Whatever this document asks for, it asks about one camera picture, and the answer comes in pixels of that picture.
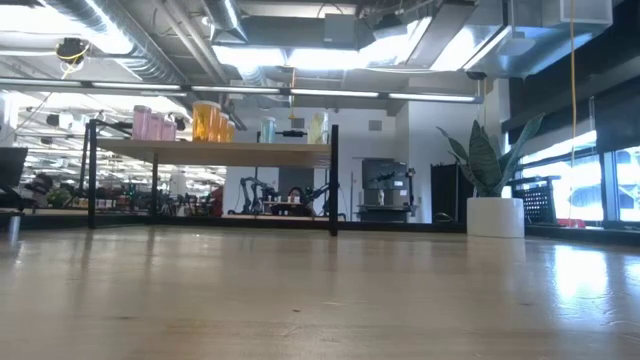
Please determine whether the silver metal post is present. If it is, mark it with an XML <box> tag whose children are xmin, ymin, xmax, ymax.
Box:
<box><xmin>6</xmin><ymin>213</ymin><xmax>22</xmax><ymax>249</ymax></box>

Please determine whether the wooden shelf black frame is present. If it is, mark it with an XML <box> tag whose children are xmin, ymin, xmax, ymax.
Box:
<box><xmin>81</xmin><ymin>118</ymin><xmax>341</xmax><ymax>238</ymax></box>

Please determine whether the white plant pot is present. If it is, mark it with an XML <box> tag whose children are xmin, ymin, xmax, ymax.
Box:
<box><xmin>466</xmin><ymin>196</ymin><xmax>526</xmax><ymax>240</ymax></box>

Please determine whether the yellow hanging cord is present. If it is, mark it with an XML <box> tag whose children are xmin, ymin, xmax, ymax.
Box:
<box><xmin>569</xmin><ymin>0</ymin><xmax>579</xmax><ymax>169</ymax></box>

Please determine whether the black cabinet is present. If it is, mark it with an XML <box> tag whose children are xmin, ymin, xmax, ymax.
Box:
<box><xmin>430</xmin><ymin>162</ymin><xmax>472</xmax><ymax>224</ymax></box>

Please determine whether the grey machine on stand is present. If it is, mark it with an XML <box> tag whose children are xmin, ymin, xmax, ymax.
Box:
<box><xmin>355</xmin><ymin>157</ymin><xmax>419</xmax><ymax>224</ymax></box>

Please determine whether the light blue translucent cup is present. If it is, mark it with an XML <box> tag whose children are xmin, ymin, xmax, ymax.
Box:
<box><xmin>259</xmin><ymin>116</ymin><xmax>278</xmax><ymax>144</ymax></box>

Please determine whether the silver ceiling pipe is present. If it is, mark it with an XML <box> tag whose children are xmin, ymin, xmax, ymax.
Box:
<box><xmin>0</xmin><ymin>76</ymin><xmax>485</xmax><ymax>105</ymax></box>

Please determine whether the white ceiling unit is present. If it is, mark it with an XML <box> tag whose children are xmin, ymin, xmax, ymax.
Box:
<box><xmin>462</xmin><ymin>0</ymin><xmax>615</xmax><ymax>80</ymax></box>

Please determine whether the person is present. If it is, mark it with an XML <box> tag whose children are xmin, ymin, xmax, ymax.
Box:
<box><xmin>284</xmin><ymin>186</ymin><xmax>314</xmax><ymax>217</ymax></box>

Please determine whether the green artificial plant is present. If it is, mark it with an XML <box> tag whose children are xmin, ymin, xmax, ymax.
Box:
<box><xmin>436</xmin><ymin>111</ymin><xmax>547</xmax><ymax>199</ymax></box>

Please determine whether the black perforated crate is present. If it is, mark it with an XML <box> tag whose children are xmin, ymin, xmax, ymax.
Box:
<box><xmin>509</xmin><ymin>174</ymin><xmax>560</xmax><ymax>227</ymax></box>

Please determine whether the black flat panel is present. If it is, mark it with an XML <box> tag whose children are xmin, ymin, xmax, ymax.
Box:
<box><xmin>0</xmin><ymin>146</ymin><xmax>30</xmax><ymax>189</ymax></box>

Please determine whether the black ceiling camera yellow cable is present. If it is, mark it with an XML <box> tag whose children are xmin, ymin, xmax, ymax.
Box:
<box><xmin>53</xmin><ymin>37</ymin><xmax>92</xmax><ymax>66</ymax></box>

